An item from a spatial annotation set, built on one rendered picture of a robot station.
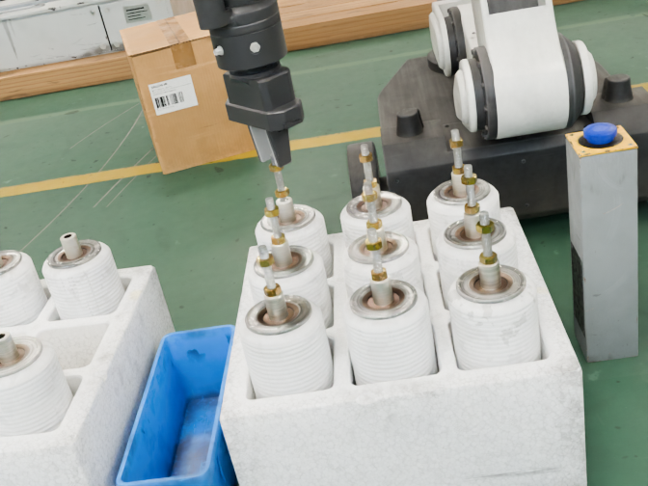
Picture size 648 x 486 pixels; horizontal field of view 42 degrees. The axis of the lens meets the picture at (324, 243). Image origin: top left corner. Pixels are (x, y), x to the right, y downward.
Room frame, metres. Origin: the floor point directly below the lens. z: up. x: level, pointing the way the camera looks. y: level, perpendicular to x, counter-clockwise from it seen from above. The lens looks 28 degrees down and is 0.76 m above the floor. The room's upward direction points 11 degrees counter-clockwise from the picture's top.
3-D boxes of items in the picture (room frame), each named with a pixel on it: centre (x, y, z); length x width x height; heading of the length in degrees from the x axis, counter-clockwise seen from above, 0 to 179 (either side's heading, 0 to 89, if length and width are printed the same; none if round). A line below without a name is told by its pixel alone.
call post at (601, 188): (0.95, -0.36, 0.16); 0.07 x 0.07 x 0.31; 84
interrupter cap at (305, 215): (1.04, 0.04, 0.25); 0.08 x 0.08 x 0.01
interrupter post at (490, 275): (0.78, -0.17, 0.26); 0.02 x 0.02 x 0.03
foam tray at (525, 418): (0.91, -0.06, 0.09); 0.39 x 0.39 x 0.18; 84
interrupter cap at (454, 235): (0.90, -0.18, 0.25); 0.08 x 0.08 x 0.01
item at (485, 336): (0.78, -0.17, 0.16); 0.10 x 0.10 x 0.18
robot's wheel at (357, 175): (1.37, -0.09, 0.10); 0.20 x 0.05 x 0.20; 174
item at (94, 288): (1.06, 0.34, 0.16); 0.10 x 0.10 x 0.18
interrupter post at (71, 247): (1.06, 0.34, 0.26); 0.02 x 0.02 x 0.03
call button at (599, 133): (0.95, -0.36, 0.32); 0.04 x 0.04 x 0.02
